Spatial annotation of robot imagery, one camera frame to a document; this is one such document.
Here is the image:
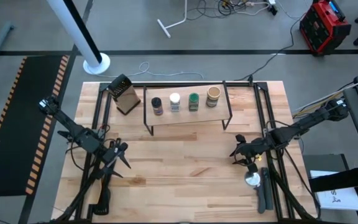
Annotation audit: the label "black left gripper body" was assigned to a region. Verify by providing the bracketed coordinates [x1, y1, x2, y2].
[100, 141, 129, 171]

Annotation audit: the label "white floor cable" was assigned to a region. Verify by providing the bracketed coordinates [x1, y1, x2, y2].
[103, 61, 205, 80]

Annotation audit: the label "black flat bar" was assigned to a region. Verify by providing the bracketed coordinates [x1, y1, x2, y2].
[308, 164, 358, 194]

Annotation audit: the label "black aluminium frame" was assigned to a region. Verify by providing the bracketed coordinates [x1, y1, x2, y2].
[50, 80, 320, 224]

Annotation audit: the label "dark grey box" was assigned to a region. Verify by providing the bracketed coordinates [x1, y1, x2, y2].
[302, 153, 348, 175]

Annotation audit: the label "white tower fan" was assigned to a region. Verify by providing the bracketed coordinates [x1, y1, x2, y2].
[45, 0, 112, 76]

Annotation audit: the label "white T-shaped stand leg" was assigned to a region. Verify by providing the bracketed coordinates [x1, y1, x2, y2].
[156, 0, 189, 39]

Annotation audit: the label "black floor power cable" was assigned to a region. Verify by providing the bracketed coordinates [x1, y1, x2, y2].
[234, 14, 308, 83]

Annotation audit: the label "black lid orange label jar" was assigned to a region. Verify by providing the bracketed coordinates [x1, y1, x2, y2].
[150, 96, 165, 117]

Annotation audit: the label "white lid bagel seasoning jar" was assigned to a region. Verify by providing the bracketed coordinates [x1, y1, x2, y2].
[168, 92, 181, 113]

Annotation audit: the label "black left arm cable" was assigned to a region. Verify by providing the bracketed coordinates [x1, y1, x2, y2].
[65, 123, 112, 171]

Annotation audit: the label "white yellow cable bundle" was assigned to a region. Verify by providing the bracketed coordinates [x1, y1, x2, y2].
[291, 73, 358, 119]

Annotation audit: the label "red black toolbox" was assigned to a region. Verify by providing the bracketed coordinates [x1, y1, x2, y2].
[299, 0, 352, 57]

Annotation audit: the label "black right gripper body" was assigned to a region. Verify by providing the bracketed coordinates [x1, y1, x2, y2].
[234, 133, 272, 164]

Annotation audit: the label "tan lid spice jar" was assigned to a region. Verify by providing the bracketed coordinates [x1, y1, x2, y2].
[205, 85, 222, 109]

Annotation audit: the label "green lid spice jar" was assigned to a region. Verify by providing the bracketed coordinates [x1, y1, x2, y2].
[188, 92, 201, 113]

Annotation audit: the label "metal box grater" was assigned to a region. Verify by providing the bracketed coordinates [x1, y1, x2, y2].
[108, 73, 142, 116]

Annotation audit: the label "tangled floor cables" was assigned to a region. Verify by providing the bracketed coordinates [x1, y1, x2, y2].
[193, 0, 272, 17]

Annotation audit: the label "black slotted spatula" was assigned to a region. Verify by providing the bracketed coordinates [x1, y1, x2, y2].
[93, 139, 122, 217]

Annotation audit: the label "black power adapter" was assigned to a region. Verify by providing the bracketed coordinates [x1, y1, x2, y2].
[267, 0, 280, 16]

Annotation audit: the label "white paper sheet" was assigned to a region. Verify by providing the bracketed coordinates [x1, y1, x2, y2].
[310, 169, 358, 212]

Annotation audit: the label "dark grey knife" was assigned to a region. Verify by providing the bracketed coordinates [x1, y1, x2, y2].
[260, 166, 274, 212]

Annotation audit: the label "pizza cutter with grey handle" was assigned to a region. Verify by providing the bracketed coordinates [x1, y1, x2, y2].
[244, 170, 268, 215]

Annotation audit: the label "black mat with orange stripes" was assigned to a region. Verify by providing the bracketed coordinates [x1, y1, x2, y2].
[0, 55, 71, 198]

